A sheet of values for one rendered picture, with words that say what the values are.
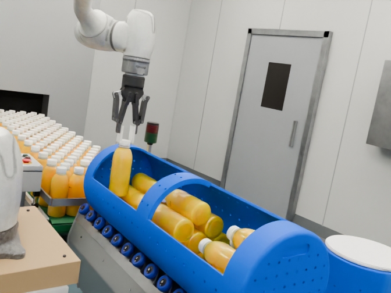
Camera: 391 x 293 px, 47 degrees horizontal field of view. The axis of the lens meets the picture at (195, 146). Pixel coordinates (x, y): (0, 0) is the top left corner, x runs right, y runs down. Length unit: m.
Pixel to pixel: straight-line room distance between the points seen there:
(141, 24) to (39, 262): 0.80
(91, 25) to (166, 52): 5.33
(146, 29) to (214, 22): 5.10
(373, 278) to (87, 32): 1.20
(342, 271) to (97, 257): 0.81
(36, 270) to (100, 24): 0.81
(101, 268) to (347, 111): 3.80
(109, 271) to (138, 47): 0.72
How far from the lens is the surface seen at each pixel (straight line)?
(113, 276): 1.47
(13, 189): 1.06
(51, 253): 1.13
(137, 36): 1.48
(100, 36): 1.53
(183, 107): 6.84
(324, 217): 5.09
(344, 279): 1.56
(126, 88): 1.51
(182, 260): 1.10
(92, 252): 1.61
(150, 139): 2.20
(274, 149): 5.42
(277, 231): 0.98
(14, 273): 1.06
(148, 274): 1.30
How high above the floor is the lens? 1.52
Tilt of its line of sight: 9 degrees down
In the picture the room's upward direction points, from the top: 10 degrees clockwise
